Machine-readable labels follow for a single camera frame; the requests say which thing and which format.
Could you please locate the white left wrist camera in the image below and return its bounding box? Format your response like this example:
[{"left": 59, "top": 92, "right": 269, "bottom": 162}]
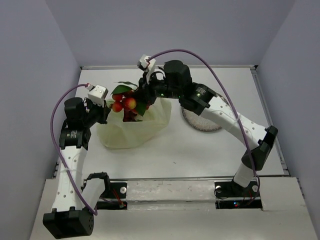
[{"left": 86, "top": 84, "right": 109, "bottom": 107}]

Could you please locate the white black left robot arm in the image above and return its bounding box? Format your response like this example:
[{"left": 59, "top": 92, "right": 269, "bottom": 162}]
[{"left": 42, "top": 97, "right": 111, "bottom": 240}]

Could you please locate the speckled grey round plate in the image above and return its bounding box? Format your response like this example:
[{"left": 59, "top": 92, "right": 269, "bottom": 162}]
[{"left": 181, "top": 107, "right": 222, "bottom": 133}]

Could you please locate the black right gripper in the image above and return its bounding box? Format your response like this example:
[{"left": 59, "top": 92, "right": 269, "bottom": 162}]
[{"left": 131, "top": 69, "right": 183, "bottom": 105}]

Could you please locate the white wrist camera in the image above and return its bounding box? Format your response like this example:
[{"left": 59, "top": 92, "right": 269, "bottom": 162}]
[
  {"left": 86, "top": 84, "right": 109, "bottom": 107},
  {"left": 137, "top": 54, "right": 156, "bottom": 83}
]

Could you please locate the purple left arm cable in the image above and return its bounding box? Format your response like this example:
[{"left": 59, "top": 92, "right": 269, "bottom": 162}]
[{"left": 49, "top": 83, "right": 99, "bottom": 216}]

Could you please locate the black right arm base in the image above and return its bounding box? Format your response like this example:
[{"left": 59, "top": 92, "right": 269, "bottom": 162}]
[{"left": 213, "top": 180, "right": 263, "bottom": 210}]

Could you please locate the green printed plastic bag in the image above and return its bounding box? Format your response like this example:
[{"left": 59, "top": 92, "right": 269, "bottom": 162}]
[{"left": 96, "top": 98, "right": 172, "bottom": 149}]

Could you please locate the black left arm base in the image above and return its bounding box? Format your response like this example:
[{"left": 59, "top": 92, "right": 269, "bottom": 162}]
[{"left": 81, "top": 178, "right": 127, "bottom": 210}]

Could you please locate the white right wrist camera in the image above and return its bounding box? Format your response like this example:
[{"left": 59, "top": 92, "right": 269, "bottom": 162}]
[{"left": 137, "top": 54, "right": 156, "bottom": 83}]

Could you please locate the red fake fruit bunch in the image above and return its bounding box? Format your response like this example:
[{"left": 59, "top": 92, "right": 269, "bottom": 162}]
[{"left": 109, "top": 81, "right": 151, "bottom": 122}]

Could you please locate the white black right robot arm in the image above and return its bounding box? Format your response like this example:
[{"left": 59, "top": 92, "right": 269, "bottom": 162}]
[{"left": 134, "top": 56, "right": 278, "bottom": 196}]

